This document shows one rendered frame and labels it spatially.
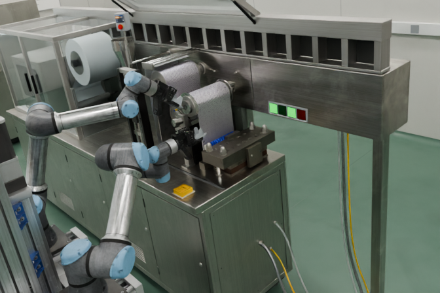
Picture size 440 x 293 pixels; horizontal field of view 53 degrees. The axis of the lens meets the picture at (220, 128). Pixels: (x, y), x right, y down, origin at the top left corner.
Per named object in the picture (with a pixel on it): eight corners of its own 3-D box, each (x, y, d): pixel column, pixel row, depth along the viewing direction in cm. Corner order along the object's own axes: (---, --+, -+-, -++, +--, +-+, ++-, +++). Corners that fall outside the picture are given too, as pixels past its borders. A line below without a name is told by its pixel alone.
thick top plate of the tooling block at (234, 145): (202, 161, 234) (201, 151, 231) (254, 134, 258) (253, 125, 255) (223, 169, 223) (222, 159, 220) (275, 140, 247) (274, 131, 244)
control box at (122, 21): (115, 31, 257) (111, 14, 253) (121, 29, 262) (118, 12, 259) (126, 31, 254) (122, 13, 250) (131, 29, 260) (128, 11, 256)
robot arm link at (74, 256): (75, 263, 177) (67, 235, 171) (107, 263, 174) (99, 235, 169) (60, 284, 166) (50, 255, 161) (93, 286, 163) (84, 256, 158)
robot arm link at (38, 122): (19, 121, 183) (137, 96, 194) (21, 112, 192) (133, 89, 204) (27, 146, 187) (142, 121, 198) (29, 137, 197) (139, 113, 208)
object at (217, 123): (202, 148, 238) (198, 116, 230) (233, 132, 252) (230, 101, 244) (203, 148, 237) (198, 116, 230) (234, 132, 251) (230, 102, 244)
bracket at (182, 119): (181, 167, 246) (171, 116, 234) (189, 163, 249) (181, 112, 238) (186, 170, 242) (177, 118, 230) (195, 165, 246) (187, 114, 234)
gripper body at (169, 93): (179, 90, 223) (161, 81, 215) (172, 106, 223) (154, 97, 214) (169, 88, 229) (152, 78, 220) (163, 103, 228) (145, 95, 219)
